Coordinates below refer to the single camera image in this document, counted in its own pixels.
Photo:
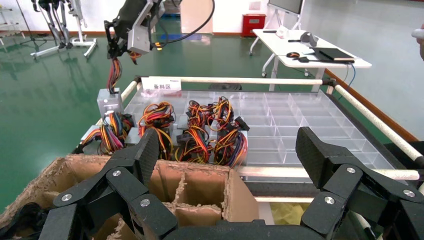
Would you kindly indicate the white label sign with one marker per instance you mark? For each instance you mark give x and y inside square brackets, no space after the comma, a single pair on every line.
[162,84]

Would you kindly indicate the black pipe corner connector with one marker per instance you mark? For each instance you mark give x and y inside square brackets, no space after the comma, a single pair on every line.
[328,84]
[137,79]

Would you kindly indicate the red cabinet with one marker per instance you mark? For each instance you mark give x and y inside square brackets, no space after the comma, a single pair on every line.
[253,24]

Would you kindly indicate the black laptop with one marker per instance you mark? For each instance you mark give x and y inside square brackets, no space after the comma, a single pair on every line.
[333,54]

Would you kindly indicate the black remote control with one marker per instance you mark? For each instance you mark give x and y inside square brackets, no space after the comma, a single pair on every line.
[269,31]

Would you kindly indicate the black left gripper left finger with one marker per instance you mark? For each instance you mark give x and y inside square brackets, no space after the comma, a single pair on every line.
[147,155]

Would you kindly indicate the clear plastic compartment tray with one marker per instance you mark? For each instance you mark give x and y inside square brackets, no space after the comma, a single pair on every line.
[298,119]

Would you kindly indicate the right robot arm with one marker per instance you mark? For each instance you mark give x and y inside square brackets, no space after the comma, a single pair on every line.
[155,8]

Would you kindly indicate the yellow plastic sheet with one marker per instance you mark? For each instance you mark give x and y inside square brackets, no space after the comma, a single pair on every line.
[291,213]

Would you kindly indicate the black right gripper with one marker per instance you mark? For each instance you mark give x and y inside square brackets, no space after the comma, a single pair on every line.
[129,15]

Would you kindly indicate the beige door panel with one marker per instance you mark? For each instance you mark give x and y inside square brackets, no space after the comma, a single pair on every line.
[197,16]

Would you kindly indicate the small black device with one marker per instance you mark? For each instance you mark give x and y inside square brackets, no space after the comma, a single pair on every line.
[302,60]

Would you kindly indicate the white desk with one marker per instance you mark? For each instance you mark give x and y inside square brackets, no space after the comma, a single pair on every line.
[291,48]

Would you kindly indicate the small white object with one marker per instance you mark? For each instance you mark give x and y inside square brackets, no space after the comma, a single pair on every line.
[283,32]

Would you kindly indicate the grey headset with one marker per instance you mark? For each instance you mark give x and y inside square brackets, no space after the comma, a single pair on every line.
[308,38]

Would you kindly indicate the white wheeled equipment stand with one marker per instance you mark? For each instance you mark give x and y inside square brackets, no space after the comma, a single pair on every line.
[79,41]

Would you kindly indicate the brown cardboard divider box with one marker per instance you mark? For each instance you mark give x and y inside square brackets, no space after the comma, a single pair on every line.
[198,185]

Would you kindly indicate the monitor on rolling stand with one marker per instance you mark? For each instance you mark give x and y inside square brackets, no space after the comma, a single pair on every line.
[286,6]

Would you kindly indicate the person hand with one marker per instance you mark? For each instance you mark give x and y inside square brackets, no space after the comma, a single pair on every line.
[420,36]

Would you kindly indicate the silver power supply with fan grille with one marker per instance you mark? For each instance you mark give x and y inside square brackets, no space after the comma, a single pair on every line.
[109,102]

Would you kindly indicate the thin black bar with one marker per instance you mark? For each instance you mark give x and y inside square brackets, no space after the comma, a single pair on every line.
[294,40]

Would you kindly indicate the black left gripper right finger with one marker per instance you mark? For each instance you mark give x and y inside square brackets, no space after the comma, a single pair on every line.
[314,159]

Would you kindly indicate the clear plastic parts bag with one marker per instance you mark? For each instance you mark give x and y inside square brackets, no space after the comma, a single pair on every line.
[155,94]

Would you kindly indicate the black orange mouse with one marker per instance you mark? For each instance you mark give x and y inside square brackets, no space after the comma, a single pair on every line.
[293,55]

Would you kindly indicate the white lower rack pipe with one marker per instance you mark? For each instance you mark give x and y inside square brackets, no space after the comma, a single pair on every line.
[285,199]

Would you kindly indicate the silver power supply unit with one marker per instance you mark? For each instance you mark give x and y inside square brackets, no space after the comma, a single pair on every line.
[140,36]

